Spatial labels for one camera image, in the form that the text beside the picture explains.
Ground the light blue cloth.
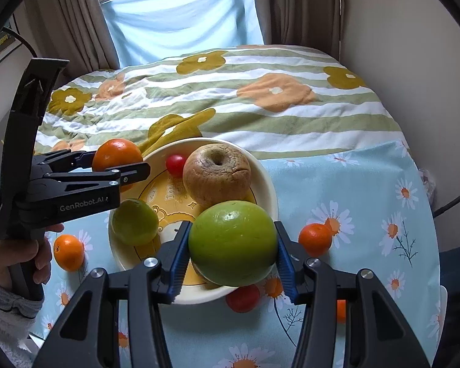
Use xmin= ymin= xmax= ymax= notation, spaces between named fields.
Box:
xmin=100 ymin=0 xmax=265 ymax=70

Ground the cream bowl with bear print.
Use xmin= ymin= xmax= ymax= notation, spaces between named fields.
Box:
xmin=108 ymin=137 xmax=280 ymax=306

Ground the dark cloth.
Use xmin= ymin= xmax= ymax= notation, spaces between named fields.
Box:
xmin=439 ymin=247 xmax=460 ymax=303

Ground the black cable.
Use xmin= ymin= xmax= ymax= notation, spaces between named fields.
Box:
xmin=0 ymin=27 xmax=39 ymax=60
xmin=432 ymin=183 xmax=460 ymax=217

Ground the person's left forearm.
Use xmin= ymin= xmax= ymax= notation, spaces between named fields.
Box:
xmin=0 ymin=268 xmax=44 ymax=353

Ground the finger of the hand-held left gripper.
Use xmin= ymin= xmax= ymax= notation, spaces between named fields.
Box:
xmin=34 ymin=149 xmax=100 ymax=175
xmin=44 ymin=162 xmax=151 ymax=192

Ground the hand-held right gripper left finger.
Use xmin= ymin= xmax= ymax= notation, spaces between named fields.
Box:
xmin=31 ymin=220 xmax=194 ymax=368

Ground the blue daisy tablecloth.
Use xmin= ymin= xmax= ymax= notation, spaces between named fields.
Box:
xmin=31 ymin=138 xmax=449 ymax=368

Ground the green apple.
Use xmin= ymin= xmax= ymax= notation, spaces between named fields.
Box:
xmin=112 ymin=198 xmax=159 ymax=247
xmin=188 ymin=200 xmax=280 ymax=287

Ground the crumpled plastic bag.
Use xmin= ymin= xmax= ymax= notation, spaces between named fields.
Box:
xmin=420 ymin=169 xmax=438 ymax=200

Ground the red cherry tomato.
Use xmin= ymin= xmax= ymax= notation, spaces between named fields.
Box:
xmin=166 ymin=154 xmax=187 ymax=177
xmin=225 ymin=284 xmax=261 ymax=314

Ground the floral striped duvet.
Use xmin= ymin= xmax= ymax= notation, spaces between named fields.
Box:
xmin=33 ymin=45 xmax=411 ymax=162

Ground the grey-brown curtain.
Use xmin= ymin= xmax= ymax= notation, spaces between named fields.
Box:
xmin=23 ymin=0 xmax=119 ymax=73
xmin=250 ymin=0 xmax=343 ymax=62

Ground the brown wrinkled fruit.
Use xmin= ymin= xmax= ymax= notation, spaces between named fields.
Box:
xmin=183 ymin=143 xmax=251 ymax=208

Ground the orange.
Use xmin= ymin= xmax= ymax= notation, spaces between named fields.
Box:
xmin=92 ymin=139 xmax=144 ymax=192
xmin=54 ymin=235 xmax=86 ymax=272

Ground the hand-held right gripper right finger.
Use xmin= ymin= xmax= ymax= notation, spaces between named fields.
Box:
xmin=274 ymin=220 xmax=432 ymax=368

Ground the framed landscape picture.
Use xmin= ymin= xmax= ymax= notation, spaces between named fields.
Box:
xmin=0 ymin=17 xmax=18 ymax=70

